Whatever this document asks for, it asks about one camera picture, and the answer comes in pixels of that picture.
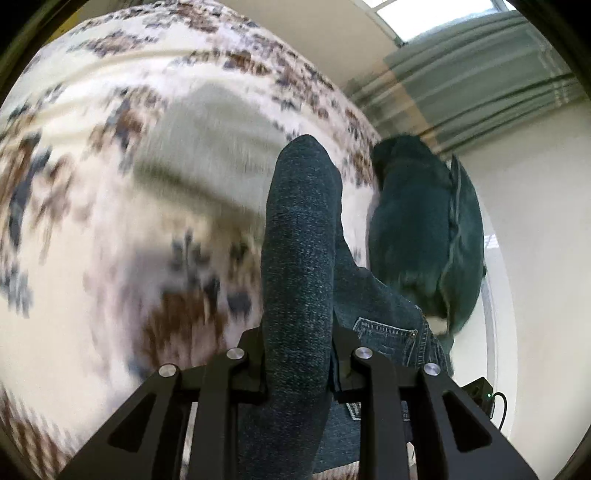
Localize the folded grey blanket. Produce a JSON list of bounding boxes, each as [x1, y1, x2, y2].
[[133, 84, 280, 210]]

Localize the barred window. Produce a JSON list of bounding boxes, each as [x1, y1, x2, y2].
[[360, 0, 519, 47]]

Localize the black cable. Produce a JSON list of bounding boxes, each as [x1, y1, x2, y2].
[[489, 392, 509, 431]]

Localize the green striped curtain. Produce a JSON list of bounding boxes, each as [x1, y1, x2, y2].
[[346, 9, 583, 156]]

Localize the white headboard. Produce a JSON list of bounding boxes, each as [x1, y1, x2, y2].
[[480, 217, 515, 437]]

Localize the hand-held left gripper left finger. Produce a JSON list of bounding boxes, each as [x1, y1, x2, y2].
[[58, 329, 269, 480]]

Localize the bed with floral sheet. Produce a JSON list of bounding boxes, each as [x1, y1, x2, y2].
[[0, 0, 385, 480]]

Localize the blue denim pants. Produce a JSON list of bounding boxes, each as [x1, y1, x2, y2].
[[238, 134, 455, 480]]

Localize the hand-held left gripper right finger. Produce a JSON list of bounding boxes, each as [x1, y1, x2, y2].
[[330, 327, 539, 480]]

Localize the dark green plush blanket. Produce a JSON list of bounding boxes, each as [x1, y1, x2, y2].
[[368, 134, 486, 352]]

